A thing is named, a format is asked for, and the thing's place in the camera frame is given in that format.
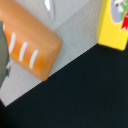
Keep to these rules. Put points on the yellow toy box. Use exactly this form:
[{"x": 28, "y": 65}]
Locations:
[{"x": 112, "y": 28}]

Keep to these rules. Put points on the white woven placemat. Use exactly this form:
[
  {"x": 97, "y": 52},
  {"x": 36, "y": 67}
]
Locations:
[{"x": 75, "y": 23}]

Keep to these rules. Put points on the orange toy bread loaf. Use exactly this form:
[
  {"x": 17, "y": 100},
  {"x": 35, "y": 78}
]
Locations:
[{"x": 31, "y": 44}]

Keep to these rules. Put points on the knife with orange handle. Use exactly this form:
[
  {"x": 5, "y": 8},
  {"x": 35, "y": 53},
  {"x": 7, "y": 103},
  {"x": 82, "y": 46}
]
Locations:
[{"x": 49, "y": 4}]

